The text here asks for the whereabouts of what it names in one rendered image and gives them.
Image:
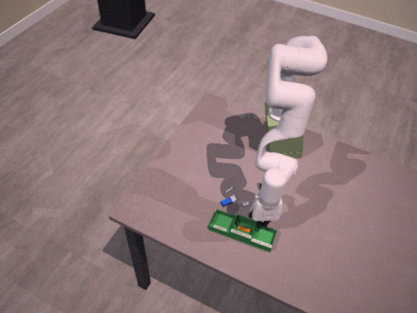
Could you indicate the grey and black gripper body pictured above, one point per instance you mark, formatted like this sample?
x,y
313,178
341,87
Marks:
x,y
262,213

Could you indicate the white and blue eraser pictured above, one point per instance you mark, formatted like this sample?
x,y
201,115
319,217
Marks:
x,y
228,201

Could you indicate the orange battery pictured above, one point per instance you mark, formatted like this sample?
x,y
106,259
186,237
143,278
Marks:
x,y
244,229

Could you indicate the green bin with label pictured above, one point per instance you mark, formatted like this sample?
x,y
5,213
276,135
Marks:
x,y
227,224

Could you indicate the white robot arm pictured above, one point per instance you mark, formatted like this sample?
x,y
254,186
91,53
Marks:
x,y
291,104

